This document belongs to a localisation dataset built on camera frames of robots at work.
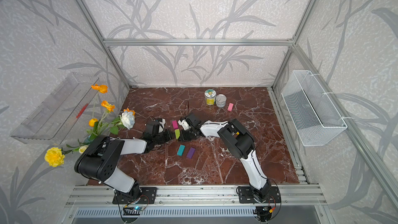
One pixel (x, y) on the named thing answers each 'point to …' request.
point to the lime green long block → (177, 133)
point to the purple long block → (190, 152)
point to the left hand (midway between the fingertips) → (175, 133)
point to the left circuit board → (134, 210)
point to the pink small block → (230, 107)
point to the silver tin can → (221, 99)
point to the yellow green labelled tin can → (210, 96)
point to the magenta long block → (175, 124)
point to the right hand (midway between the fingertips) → (178, 138)
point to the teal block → (181, 150)
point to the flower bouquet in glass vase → (55, 156)
